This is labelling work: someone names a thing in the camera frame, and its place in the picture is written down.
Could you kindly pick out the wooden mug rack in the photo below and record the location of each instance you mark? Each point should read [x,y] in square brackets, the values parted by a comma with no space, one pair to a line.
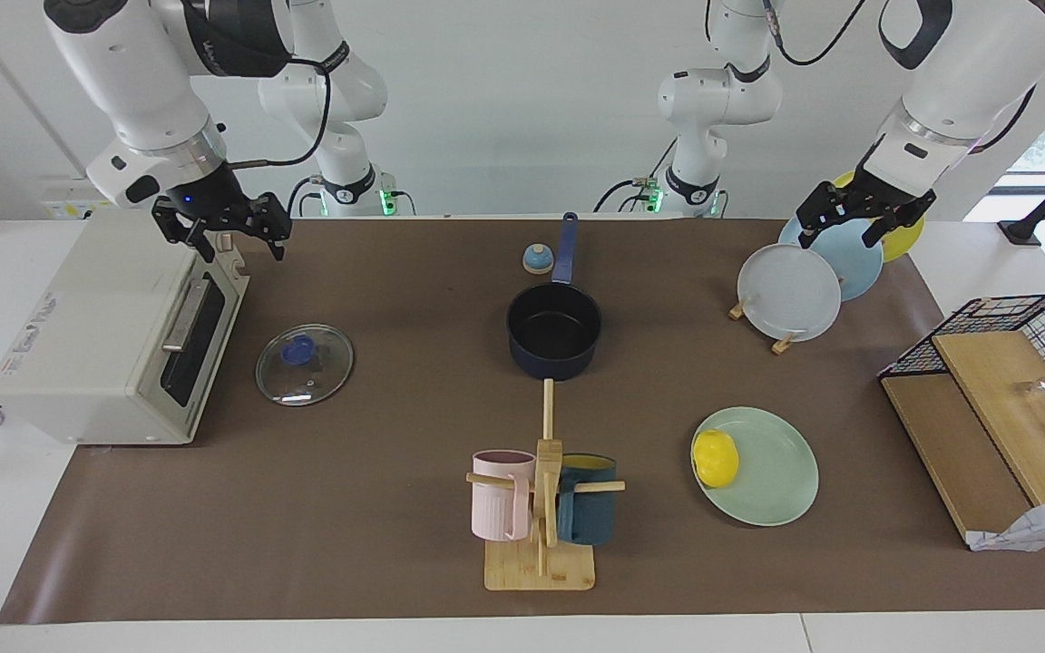
[541,571]

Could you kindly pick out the white wall outlet box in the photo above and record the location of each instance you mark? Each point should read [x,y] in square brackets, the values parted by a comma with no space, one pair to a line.
[69,210]

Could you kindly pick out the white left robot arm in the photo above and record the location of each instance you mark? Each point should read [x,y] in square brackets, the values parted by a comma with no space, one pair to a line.
[967,82]

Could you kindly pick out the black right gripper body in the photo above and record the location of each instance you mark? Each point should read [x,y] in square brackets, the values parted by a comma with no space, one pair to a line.
[209,195]

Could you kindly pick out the wooden plate rack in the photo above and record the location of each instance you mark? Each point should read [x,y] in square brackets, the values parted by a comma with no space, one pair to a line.
[784,344]

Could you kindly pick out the brown wooden board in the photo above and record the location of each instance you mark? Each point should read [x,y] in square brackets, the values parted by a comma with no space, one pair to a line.
[949,453]

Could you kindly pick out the grey plate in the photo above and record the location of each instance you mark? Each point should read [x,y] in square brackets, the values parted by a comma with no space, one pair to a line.
[790,295]

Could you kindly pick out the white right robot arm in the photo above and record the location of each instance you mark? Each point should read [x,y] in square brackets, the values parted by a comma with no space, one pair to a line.
[132,82]

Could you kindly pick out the brown table mat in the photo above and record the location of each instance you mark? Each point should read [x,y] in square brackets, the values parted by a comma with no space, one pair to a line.
[350,508]

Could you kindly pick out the cream toaster oven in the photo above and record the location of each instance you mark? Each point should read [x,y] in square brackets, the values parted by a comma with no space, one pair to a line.
[87,345]

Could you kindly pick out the dark teal mug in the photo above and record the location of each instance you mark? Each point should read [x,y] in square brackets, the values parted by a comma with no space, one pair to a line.
[590,519]

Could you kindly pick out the pink ribbed mug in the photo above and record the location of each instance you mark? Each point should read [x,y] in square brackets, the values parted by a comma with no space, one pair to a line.
[491,512]

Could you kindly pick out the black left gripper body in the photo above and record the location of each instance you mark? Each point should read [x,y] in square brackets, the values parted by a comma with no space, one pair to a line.
[876,195]

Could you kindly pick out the light bamboo board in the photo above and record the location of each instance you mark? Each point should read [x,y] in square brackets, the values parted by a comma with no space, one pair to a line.
[1012,426]

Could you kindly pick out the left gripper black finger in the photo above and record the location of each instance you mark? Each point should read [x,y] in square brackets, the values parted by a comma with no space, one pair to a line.
[878,231]
[811,231]

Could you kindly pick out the yellow plate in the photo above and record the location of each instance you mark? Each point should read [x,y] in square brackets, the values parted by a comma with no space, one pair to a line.
[906,241]

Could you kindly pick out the light blue plate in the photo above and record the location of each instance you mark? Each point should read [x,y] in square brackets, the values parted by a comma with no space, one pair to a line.
[854,265]

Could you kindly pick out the glass lid with blue knob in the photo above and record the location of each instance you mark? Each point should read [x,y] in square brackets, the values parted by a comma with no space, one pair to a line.
[323,374]

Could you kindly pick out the light green plate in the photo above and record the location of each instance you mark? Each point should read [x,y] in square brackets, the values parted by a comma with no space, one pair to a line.
[772,472]

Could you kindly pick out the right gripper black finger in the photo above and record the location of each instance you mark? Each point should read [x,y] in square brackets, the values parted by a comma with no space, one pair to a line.
[201,243]
[277,241]

